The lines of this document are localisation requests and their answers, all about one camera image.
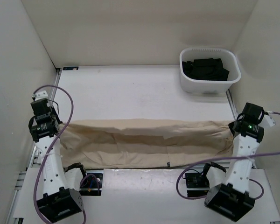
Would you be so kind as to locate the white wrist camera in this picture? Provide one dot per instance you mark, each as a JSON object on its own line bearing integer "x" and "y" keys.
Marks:
{"x": 267, "y": 120}
{"x": 40, "y": 95}

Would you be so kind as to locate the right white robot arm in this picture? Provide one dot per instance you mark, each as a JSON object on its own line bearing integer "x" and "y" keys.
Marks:
{"x": 231, "y": 197}

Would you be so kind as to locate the aluminium right rail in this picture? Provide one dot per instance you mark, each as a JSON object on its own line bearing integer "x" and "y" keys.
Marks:
{"x": 231, "y": 103}

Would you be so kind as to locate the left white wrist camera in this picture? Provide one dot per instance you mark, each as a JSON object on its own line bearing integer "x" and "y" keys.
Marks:
{"x": 40, "y": 95}

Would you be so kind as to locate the beige trousers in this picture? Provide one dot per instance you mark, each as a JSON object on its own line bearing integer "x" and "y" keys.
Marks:
{"x": 143, "y": 143}

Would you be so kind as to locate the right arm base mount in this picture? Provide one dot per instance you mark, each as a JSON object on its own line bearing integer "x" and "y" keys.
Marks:
{"x": 197, "y": 184}

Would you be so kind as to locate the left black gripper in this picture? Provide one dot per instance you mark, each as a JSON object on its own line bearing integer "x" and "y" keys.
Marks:
{"x": 54, "y": 112}

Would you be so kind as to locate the white plastic basket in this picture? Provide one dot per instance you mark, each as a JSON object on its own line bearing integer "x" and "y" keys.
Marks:
{"x": 209, "y": 87}

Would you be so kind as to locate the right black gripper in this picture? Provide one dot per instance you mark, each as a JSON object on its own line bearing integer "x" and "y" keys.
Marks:
{"x": 230, "y": 126}

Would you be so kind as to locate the black clothes in basket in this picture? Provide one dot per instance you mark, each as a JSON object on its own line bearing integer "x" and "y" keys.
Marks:
{"x": 205, "y": 69}

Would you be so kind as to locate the aluminium front rail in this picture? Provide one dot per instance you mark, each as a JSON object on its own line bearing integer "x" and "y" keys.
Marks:
{"x": 225, "y": 164}

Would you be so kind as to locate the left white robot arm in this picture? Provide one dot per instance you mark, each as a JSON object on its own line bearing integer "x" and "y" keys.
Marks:
{"x": 60, "y": 195}

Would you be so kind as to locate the aluminium rail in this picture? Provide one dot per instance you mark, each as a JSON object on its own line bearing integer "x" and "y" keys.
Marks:
{"x": 225, "y": 164}
{"x": 231, "y": 103}
{"x": 52, "y": 94}

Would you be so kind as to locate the aluminium left rail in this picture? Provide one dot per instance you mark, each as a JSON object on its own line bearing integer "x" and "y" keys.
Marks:
{"x": 52, "y": 94}

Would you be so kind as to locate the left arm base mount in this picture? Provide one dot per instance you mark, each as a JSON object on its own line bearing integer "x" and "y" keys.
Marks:
{"x": 92, "y": 185}

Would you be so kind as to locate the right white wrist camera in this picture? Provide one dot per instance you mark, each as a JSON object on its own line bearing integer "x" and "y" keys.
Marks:
{"x": 267, "y": 120}

